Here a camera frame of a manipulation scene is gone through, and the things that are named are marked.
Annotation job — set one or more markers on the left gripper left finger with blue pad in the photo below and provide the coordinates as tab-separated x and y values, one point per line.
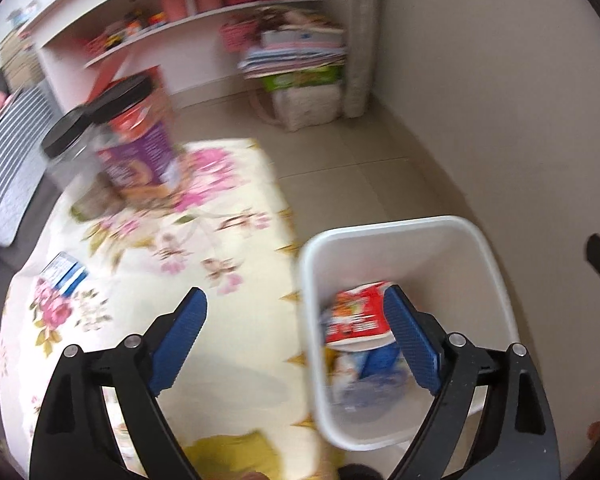
74	438

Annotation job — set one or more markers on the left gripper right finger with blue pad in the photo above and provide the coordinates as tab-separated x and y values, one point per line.
516	437

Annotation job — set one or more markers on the red instant noodle wrapper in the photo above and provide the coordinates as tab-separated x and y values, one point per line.
356	320

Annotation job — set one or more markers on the crushed clear plastic bottle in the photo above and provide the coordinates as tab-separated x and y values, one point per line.
353	393

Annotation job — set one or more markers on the white plastic trash bin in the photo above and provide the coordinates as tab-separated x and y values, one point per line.
449	284

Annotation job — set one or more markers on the blue white small packet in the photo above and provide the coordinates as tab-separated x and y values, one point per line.
64	273

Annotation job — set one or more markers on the clear jar black lid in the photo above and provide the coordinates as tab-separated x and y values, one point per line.
73	165

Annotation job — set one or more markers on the purple label snack jar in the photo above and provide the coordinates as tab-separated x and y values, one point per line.
139	157

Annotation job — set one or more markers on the red cardboard box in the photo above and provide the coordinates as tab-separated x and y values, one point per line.
131	93

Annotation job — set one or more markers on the grey sofa striped cover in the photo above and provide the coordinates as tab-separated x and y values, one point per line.
23	124

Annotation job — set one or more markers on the white fluffy stool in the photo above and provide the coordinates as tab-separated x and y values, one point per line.
301	107

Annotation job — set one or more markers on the green tissue pack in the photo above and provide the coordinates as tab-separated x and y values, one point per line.
318	76

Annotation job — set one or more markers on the pink woven basket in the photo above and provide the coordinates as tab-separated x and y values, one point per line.
239	36

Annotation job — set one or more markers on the stack of books and papers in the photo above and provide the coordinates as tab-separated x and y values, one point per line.
289	40

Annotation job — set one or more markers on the stack of books beside shelf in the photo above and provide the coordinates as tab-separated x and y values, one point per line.
19	62

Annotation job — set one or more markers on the white curved shelf unit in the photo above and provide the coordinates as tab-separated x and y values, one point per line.
83	44

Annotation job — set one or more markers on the pink bucket left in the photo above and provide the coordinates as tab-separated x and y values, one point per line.
174	10

